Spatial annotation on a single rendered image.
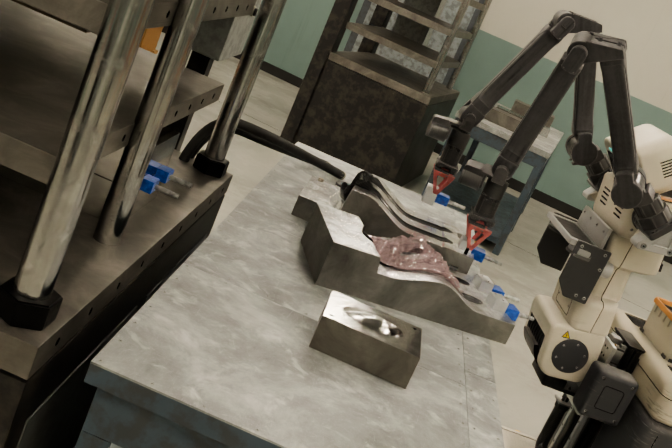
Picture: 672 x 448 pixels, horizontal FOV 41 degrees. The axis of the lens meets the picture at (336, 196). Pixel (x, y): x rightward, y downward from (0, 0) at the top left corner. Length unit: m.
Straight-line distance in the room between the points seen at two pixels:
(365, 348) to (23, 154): 0.71
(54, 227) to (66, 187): 0.07
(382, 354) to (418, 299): 0.40
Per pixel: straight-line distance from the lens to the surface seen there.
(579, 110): 2.71
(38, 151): 1.45
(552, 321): 2.58
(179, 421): 1.40
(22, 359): 1.45
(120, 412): 1.45
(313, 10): 9.47
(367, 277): 2.02
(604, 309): 2.58
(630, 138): 2.29
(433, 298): 2.08
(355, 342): 1.69
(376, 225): 2.40
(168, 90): 1.74
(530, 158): 6.19
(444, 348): 2.00
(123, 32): 1.32
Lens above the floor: 1.50
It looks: 15 degrees down
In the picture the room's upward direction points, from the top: 23 degrees clockwise
